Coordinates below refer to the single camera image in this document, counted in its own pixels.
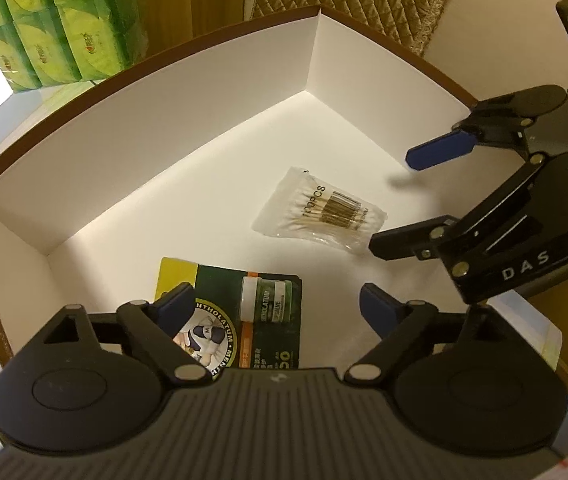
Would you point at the pack of green tissue packets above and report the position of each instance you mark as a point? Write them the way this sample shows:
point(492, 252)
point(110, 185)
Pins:
point(54, 25)

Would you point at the green ointment blister card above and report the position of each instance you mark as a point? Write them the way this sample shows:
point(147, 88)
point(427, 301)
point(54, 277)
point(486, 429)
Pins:
point(269, 305)

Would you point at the clear bag of cotton swabs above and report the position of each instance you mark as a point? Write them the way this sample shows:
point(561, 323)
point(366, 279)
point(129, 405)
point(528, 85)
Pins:
point(314, 210)

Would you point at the brown cardboard box white inside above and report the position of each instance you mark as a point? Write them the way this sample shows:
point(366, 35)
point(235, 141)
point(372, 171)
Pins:
point(189, 160)

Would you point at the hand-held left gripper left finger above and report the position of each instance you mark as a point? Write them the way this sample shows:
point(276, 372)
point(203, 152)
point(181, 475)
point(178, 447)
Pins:
point(176, 306)

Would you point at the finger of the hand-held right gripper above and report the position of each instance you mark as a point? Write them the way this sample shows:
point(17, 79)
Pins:
point(408, 241)
point(438, 152)

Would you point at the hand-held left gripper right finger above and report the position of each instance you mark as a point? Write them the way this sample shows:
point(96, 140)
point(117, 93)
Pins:
point(377, 306)

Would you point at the wooden panel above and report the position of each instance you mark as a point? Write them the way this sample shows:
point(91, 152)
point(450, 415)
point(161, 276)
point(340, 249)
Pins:
point(174, 0)

